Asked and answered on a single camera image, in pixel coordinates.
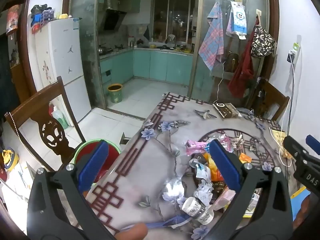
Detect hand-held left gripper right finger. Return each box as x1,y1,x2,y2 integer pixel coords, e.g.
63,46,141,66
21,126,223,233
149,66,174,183
209,139,293,240

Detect printed paper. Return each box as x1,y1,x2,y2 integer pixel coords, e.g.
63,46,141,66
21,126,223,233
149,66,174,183
231,134,246,151

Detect black white patterned bag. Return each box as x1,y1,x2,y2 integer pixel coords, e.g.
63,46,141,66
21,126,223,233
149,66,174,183
251,25,277,58

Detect pink small box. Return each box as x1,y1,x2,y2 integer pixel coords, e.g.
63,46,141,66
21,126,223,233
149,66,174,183
212,189,237,212

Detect blue toothbrush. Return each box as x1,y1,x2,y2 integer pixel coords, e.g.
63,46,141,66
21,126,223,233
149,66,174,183
121,216,192,232

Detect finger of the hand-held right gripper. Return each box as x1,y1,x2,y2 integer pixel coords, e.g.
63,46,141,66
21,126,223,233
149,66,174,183
283,135,310,160
305,134,320,157

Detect small orange wrapper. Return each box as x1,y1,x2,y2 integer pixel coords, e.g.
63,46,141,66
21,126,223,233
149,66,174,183
239,153,252,165

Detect orange snack packet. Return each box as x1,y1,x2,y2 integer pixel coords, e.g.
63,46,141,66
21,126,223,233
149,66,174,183
203,152,225,182

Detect red basin with green rim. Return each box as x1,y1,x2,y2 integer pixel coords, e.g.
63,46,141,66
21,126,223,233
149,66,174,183
74,139,122,188

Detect wall poster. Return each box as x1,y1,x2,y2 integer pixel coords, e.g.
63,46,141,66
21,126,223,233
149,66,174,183
6,5,20,34

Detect white refrigerator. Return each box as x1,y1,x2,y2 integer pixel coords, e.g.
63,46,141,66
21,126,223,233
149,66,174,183
34,17,92,126

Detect yellow booklet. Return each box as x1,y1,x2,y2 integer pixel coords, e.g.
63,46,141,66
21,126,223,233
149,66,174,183
271,129,288,141

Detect black range hood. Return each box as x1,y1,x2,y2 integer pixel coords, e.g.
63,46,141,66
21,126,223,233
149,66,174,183
102,9,127,32

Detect clear plastic bottle white label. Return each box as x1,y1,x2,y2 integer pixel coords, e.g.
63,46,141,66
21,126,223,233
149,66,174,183
189,158,213,180

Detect wall outlet with charger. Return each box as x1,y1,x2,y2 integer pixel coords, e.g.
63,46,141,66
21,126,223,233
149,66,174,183
286,42,300,65

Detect kitchen window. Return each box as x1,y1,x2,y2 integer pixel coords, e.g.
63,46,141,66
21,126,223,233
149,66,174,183
153,0,196,43

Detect green dish soap bottle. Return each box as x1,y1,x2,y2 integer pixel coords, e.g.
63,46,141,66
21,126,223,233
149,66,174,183
51,106,69,130

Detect pink plastic wrapper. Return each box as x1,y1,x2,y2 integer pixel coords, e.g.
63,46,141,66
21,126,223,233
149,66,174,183
185,140,213,155

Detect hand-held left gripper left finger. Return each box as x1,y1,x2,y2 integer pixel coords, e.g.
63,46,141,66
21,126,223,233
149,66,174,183
26,140,117,240

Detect silver foil wrapper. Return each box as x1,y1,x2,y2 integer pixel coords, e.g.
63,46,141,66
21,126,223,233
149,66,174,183
164,177,186,197

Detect brown tissue box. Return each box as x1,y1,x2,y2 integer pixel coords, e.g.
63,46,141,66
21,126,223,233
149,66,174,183
212,102,242,119

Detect blue white hanging bag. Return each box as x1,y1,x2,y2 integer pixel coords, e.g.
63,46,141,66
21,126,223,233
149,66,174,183
226,1,248,40

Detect carved wooden chair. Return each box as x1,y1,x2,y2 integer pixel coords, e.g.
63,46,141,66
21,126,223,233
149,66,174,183
4,76,87,173

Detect brown handbag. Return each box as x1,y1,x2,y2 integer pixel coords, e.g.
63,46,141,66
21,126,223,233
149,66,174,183
223,52,239,73

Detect thin white cable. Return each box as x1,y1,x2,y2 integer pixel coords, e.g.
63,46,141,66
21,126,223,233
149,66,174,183
216,60,226,103

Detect metal bead chain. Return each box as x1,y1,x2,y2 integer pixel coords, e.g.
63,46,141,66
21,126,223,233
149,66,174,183
4,112,23,142

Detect white charging cable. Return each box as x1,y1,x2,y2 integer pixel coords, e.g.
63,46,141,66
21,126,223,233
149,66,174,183
279,62,298,167

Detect teal kitchen cabinets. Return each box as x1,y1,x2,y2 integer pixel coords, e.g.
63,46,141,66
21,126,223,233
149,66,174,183
99,48,194,83

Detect plaid pink blue towel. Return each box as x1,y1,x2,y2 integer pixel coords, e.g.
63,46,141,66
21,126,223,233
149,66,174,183
198,2,224,72

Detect yellow toy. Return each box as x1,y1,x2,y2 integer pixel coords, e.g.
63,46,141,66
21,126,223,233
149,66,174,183
0,149,20,172

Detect red hanging garment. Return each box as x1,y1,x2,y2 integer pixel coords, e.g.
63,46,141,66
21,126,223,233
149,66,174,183
227,25,256,98

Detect plain wooden chair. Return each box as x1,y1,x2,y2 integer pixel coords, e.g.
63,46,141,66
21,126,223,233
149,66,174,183
246,79,290,122

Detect crushed clear bottle with cap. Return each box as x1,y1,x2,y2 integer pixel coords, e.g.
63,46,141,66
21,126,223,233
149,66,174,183
181,196,215,225

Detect green yellow waste bin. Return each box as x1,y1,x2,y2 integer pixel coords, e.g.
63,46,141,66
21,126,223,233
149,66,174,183
107,83,123,104

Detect blue yellow book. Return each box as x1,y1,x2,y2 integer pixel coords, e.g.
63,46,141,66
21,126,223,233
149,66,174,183
290,186,311,220

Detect pile of clutter on refrigerator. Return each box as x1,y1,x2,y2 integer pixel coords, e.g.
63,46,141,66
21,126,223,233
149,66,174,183
30,4,55,34

